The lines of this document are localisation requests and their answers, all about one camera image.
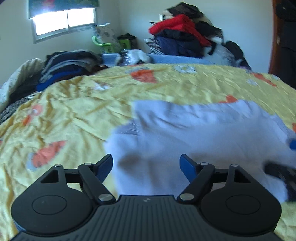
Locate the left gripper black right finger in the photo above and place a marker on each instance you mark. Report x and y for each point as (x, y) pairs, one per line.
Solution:
(199, 176)

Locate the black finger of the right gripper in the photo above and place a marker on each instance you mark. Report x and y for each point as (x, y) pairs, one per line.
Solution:
(292, 144)

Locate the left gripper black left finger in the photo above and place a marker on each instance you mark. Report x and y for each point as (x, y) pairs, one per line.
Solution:
(92, 178)

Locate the light blue long-sleeve shirt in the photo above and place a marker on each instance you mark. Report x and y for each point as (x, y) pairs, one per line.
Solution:
(146, 151)

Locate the person in black clothes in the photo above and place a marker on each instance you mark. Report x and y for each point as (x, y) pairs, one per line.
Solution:
(285, 10)

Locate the stack of dark folded clothes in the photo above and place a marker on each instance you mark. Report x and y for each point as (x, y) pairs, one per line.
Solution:
(68, 64)

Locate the yellow cartoon bedspread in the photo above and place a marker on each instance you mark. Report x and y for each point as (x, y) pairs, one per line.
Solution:
(69, 122)

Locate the black white crumpled cloth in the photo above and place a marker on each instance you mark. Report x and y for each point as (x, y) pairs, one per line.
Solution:
(132, 57)

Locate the white patterned quilt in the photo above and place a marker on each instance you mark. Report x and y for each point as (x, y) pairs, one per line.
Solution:
(27, 69)

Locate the navy blue jacket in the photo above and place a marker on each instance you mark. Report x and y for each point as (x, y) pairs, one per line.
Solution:
(178, 43)

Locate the green plastic chair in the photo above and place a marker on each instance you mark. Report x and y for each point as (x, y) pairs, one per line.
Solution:
(108, 48)

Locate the patterned grey pillow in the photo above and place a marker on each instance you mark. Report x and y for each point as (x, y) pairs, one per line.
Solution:
(104, 33)

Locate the red jacket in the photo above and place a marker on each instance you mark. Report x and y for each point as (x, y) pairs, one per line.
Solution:
(179, 23)

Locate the black garment on pile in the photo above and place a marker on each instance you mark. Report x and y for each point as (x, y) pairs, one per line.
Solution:
(190, 11)

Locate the lotus print roller blind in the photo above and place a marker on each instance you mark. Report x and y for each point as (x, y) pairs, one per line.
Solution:
(37, 7)

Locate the brown wooden door frame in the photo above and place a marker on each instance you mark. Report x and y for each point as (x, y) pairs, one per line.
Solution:
(275, 62)

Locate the black bag by wall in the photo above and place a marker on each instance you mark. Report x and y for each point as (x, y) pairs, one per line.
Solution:
(238, 54)

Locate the window with grey frame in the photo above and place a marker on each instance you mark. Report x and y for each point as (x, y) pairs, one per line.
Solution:
(56, 23)

